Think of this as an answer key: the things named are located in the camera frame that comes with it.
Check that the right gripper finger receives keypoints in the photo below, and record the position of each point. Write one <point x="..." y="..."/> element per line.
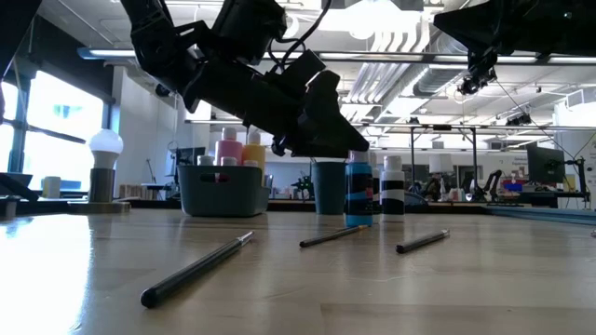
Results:
<point x="465" y="23"/>

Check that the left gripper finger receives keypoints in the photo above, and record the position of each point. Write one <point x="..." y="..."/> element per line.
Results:
<point x="285" y="146"/>
<point x="326" y="130"/>

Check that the large yellow paint bottle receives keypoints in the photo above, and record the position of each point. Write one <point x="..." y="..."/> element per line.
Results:
<point x="254" y="151"/>

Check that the small yellow paint bottle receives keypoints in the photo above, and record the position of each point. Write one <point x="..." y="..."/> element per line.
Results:
<point x="250" y="163"/>

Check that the large pink paint bottle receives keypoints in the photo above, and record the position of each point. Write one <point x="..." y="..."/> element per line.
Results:
<point x="228" y="146"/>

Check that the small light blue paint bottle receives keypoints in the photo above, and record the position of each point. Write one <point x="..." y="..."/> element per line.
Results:
<point x="358" y="205"/>

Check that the small white black-striped paint bottle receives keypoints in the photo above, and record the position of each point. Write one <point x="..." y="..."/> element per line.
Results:
<point x="392" y="195"/>

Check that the black paintbrush golden tip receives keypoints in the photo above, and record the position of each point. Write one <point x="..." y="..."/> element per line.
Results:
<point x="330" y="236"/>

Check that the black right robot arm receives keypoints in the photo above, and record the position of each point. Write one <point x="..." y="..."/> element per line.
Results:
<point x="579" y="28"/>

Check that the black background robot arm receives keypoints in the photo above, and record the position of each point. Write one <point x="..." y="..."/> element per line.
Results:
<point x="493" y="183"/>

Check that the teal ribbed plastic cup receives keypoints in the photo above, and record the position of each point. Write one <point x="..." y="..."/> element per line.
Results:
<point x="328" y="191"/>

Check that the grey-teal plastic bin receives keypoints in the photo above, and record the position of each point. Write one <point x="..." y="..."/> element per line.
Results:
<point x="219" y="195"/>

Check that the long ceiling light bar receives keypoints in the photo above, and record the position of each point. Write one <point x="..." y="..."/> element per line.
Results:
<point x="116" y="53"/>

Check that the black monitor on stand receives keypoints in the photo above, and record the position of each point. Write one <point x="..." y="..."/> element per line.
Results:
<point x="547" y="165"/>

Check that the wooden block stack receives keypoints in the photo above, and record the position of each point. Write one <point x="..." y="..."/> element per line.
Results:
<point x="135" y="191"/>

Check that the black paintbrush silver ferrule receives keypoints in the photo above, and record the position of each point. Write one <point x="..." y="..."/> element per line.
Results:
<point x="421" y="242"/>

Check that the light blue mat strip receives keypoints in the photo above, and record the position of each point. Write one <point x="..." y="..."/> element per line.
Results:
<point x="568" y="216"/>

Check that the white cylinder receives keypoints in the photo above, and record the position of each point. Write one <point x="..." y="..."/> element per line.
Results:
<point x="51" y="187"/>

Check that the dark slanted panel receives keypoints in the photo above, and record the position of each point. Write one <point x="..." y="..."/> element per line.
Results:
<point x="14" y="183"/>

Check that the black hanging camera cluster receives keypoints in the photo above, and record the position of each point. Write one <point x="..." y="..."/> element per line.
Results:
<point x="477" y="79"/>

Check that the silver ventilation duct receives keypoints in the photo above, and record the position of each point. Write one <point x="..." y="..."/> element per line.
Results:
<point x="433" y="79"/>

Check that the black aluminium table frame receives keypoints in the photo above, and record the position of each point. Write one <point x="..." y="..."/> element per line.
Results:
<point x="149" y="204"/>

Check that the black window frame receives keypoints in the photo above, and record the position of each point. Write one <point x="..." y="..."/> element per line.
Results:
<point x="18" y="121"/>

